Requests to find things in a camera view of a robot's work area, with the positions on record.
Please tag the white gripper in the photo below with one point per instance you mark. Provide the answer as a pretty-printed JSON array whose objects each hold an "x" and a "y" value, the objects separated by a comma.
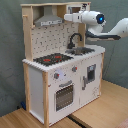
[{"x": 74, "y": 17}]

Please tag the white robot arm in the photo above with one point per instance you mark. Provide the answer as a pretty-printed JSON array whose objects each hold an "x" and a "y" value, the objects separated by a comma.
[{"x": 96, "y": 22}]

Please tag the red right stove knob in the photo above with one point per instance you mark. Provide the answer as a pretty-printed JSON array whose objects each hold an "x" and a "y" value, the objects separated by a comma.
[{"x": 74, "y": 69}]

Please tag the microwave button panel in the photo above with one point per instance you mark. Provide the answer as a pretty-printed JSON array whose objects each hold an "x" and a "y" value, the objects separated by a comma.
[{"x": 84, "y": 7}]

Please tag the white microwave door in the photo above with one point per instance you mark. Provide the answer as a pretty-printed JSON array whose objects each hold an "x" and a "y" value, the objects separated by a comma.
[{"x": 73, "y": 9}]

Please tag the red left stove knob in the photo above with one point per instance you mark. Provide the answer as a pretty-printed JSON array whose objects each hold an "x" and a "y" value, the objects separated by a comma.
[{"x": 56, "y": 75}]

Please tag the black stovetop red burners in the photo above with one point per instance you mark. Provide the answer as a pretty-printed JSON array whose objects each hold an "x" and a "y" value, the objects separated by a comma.
[{"x": 52, "y": 59}]

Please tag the grey range hood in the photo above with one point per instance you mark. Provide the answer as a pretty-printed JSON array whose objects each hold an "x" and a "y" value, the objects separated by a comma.
[{"x": 48, "y": 18}]

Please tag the metal sink basin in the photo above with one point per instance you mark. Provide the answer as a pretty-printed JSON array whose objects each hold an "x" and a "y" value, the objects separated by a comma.
[{"x": 79, "y": 51}]

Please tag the red stove knob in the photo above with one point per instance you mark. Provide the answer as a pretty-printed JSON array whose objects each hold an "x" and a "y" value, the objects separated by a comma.
[
  {"x": 56, "y": 75},
  {"x": 74, "y": 69}
]

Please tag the wooden toy kitchen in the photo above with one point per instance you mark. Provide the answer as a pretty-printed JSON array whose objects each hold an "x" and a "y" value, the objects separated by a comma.
[{"x": 40, "y": 84}]

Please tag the black faucet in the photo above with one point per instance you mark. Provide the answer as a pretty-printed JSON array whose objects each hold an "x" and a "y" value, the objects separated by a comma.
[{"x": 73, "y": 40}]

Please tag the oven door with window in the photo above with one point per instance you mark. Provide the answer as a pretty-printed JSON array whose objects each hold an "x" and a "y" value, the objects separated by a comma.
[{"x": 64, "y": 97}]

